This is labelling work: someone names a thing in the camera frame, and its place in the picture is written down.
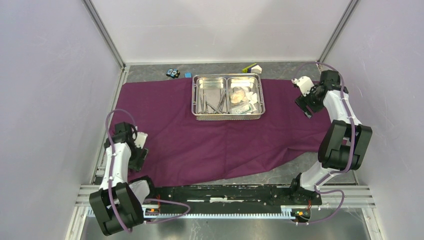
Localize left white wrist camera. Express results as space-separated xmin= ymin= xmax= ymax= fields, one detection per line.
xmin=134 ymin=132 xmax=148 ymax=149

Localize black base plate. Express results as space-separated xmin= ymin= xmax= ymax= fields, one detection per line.
xmin=149 ymin=184 xmax=322 ymax=206

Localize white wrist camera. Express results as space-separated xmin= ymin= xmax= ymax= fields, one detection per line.
xmin=134 ymin=132 xmax=148 ymax=149
xmin=291 ymin=76 xmax=315 ymax=97

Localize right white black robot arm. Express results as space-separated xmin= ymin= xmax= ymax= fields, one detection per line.
xmin=288 ymin=70 xmax=373 ymax=204

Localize black blue toy car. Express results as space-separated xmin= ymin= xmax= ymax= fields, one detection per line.
xmin=165 ymin=68 xmax=181 ymax=79

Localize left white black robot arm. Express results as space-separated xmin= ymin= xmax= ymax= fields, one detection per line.
xmin=89 ymin=122 xmax=157 ymax=236

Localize purple cloth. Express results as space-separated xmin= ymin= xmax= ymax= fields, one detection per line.
xmin=111 ymin=78 xmax=331 ymax=187

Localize packaged gauze and sutures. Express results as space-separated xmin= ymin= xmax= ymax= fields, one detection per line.
xmin=229 ymin=87 xmax=259 ymax=115

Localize steel surgical instruments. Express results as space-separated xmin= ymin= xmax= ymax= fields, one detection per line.
xmin=195 ymin=88 xmax=229 ymax=115

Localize blue toothed cable rail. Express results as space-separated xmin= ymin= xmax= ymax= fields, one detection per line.
xmin=143 ymin=207 xmax=295 ymax=220

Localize green white toy block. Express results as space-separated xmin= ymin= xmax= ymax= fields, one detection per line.
xmin=242 ymin=63 xmax=263 ymax=75

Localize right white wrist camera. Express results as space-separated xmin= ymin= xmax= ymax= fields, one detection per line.
xmin=291 ymin=76 xmax=315 ymax=97

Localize steel surgical tray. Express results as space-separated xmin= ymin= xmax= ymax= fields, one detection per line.
xmin=191 ymin=73 xmax=266 ymax=121

